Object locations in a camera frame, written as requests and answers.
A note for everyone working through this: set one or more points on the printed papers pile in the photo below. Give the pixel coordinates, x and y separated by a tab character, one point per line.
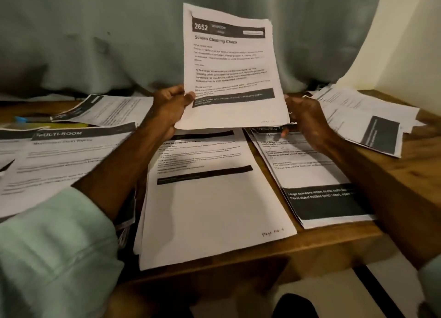
365	118

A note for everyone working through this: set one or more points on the person's left forearm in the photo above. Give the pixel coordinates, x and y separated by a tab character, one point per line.
76	231

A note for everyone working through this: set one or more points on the blue pen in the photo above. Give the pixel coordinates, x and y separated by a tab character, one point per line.
31	118

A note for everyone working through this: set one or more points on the single sheet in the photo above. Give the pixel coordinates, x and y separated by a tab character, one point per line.
110	109

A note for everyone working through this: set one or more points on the black bar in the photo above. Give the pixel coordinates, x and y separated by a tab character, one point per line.
379	290

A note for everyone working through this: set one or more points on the yellow patterned folder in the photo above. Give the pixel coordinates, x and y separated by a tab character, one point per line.
72	126

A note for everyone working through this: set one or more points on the person's right forearm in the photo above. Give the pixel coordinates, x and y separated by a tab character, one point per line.
386	190

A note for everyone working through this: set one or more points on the pale green curtain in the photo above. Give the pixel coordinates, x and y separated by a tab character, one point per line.
103	31

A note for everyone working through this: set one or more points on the person's right hand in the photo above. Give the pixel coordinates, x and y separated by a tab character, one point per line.
313	121

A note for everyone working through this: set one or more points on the person's left hand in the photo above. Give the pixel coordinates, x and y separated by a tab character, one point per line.
169	111

